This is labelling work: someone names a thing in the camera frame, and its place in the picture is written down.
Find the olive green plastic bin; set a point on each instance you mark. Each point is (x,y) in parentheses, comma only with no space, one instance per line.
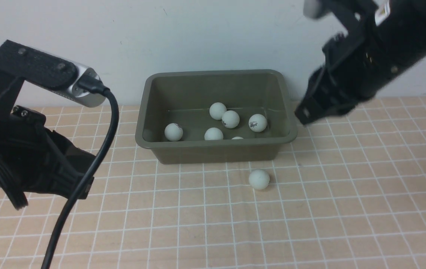
(184,98)

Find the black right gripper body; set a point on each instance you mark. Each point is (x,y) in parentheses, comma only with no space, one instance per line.
(354,67)

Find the white ping-pong ball red logo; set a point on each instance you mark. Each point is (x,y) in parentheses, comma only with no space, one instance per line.
(257,123)

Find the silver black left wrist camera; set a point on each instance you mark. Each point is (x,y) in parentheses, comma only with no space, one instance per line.
(68,79)

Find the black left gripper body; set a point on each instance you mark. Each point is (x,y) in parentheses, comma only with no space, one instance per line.
(41,160)

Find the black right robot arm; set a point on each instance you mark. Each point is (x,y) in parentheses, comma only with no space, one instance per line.
(382,42)

